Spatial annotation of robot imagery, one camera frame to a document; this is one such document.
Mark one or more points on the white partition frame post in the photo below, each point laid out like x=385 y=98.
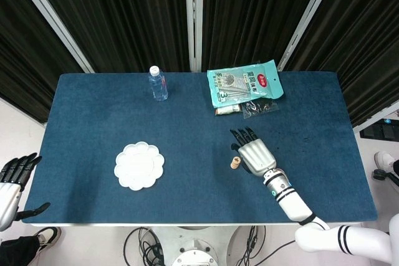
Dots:
x=374 y=116
x=51 y=17
x=308 y=17
x=189 y=29

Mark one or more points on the black pleated curtain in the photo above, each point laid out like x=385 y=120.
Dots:
x=368 y=45
x=249 y=13
x=25 y=60
x=124 y=13

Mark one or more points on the black and white sneaker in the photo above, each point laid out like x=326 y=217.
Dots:
x=48 y=236

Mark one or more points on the clear plastic water bottle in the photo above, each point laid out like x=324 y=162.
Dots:
x=158 y=87

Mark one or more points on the black office chair base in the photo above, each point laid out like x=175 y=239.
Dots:
x=378 y=174

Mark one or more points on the small green orange packet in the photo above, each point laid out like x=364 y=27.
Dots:
x=226 y=110

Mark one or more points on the dark trouser leg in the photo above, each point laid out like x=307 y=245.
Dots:
x=396 y=169

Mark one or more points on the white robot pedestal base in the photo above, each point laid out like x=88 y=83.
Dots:
x=193 y=247

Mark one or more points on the black electronic device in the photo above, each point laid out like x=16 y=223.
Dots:
x=377 y=131

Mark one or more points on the black trouser leg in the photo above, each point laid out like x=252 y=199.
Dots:
x=18 y=252

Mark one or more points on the white flower-shaped paint palette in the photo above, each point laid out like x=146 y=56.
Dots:
x=139 y=166

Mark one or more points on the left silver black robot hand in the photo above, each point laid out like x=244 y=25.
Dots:
x=7 y=202

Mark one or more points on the white shoe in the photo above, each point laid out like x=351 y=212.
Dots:
x=383 y=158

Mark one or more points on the clear bag with black contents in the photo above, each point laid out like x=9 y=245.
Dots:
x=258 y=108

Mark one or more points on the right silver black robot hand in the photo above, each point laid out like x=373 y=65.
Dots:
x=257 y=157

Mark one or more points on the teal dishcloth package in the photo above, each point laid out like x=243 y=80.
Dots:
x=246 y=87

